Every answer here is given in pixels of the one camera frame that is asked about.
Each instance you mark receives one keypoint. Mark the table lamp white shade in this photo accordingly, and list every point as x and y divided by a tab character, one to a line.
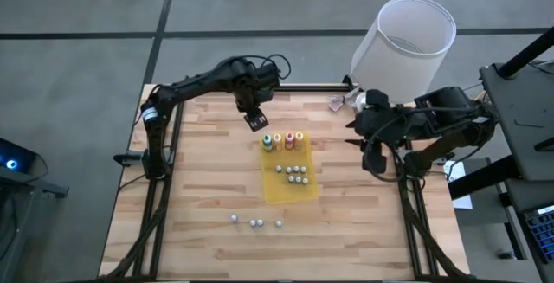
402	66

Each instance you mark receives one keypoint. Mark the small crumpled clear wrapper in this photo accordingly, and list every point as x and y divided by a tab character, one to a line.
336	103

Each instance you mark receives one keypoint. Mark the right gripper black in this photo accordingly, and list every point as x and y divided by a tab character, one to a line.
385	123

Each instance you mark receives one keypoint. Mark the large yellow colouring bottle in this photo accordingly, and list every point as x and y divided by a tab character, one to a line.
299	140

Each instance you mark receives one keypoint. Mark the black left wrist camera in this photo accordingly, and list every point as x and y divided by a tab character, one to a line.
256	121

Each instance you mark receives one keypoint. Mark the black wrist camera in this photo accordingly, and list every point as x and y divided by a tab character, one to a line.
375	159
256	121

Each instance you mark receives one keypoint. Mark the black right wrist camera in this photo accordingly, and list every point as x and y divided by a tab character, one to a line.
375	159

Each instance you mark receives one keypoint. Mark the large green colouring bottle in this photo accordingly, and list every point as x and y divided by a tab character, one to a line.
267	141

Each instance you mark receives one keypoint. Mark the yellow translucent plastic bin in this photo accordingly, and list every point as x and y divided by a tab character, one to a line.
277	192

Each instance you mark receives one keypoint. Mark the dark grey equipment cart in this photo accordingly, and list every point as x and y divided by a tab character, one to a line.
519	101

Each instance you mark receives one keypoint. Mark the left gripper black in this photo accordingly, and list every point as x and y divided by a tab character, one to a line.
251	97

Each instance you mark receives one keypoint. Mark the black aluminium rig frame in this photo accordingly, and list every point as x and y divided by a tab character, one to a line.
303	88

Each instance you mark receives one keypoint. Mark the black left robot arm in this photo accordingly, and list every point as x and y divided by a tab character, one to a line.
195	81

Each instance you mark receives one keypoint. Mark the white paper sheet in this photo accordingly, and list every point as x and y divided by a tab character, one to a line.
462	196

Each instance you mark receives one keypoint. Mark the black computer with blue light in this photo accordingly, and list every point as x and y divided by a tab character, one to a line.
19	151

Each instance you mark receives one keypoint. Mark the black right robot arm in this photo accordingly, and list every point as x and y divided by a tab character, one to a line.
450	101

